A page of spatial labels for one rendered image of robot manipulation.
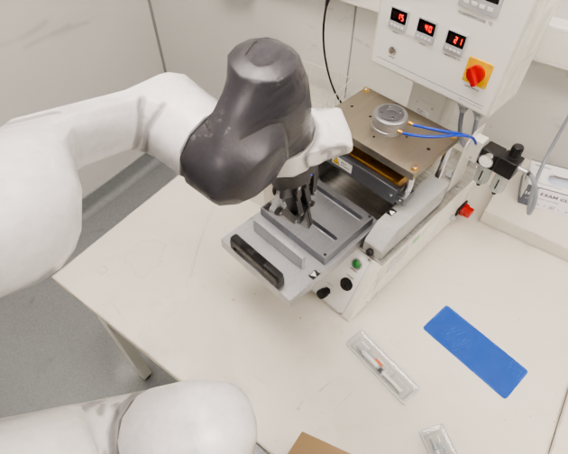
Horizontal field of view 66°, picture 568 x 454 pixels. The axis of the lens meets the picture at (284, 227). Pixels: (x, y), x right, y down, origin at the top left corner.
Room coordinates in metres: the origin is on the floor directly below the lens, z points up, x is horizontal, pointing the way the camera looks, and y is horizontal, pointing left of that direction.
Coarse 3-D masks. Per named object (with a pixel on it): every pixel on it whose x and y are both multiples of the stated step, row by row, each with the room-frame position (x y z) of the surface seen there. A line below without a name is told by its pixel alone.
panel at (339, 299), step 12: (360, 252) 0.59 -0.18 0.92; (348, 264) 0.59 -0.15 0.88; (360, 264) 0.57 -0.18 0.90; (336, 276) 0.58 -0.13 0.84; (348, 276) 0.57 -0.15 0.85; (360, 276) 0.56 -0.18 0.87; (312, 288) 0.59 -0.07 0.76; (336, 288) 0.57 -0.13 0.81; (324, 300) 0.56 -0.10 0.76; (336, 300) 0.55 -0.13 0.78; (348, 300) 0.54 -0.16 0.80
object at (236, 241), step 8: (232, 240) 0.56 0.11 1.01; (240, 240) 0.56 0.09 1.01; (232, 248) 0.57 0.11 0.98; (240, 248) 0.55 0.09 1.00; (248, 248) 0.54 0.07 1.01; (248, 256) 0.53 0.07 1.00; (256, 256) 0.52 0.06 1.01; (256, 264) 0.51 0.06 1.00; (264, 264) 0.50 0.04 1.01; (264, 272) 0.49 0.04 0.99; (272, 272) 0.48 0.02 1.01; (280, 272) 0.48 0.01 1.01; (272, 280) 0.48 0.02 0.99; (280, 280) 0.47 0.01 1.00
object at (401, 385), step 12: (360, 336) 0.46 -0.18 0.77; (360, 348) 0.43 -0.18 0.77; (372, 348) 0.43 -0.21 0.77; (372, 360) 0.40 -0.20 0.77; (384, 360) 0.40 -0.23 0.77; (384, 372) 0.37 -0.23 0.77; (396, 372) 0.37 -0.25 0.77; (396, 384) 0.34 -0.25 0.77; (408, 384) 0.34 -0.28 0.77; (408, 396) 0.31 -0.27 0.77
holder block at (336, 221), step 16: (320, 192) 0.73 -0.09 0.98; (336, 192) 0.72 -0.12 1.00; (320, 208) 0.66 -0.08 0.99; (336, 208) 0.68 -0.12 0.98; (352, 208) 0.66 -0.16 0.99; (288, 224) 0.62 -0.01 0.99; (320, 224) 0.62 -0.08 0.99; (336, 224) 0.62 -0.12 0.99; (352, 224) 0.63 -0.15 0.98; (368, 224) 0.63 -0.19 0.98; (304, 240) 0.57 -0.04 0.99; (320, 240) 0.59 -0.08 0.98; (336, 240) 0.57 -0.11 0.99; (352, 240) 0.59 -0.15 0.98; (320, 256) 0.53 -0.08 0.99
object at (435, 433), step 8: (440, 424) 0.26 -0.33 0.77; (424, 432) 0.24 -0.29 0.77; (432, 432) 0.24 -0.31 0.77; (440, 432) 0.24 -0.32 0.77; (424, 440) 0.23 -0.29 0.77; (432, 440) 0.23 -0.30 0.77; (440, 440) 0.23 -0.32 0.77; (448, 440) 0.23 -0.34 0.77; (432, 448) 0.21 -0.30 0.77; (440, 448) 0.21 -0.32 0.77; (448, 448) 0.21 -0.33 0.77
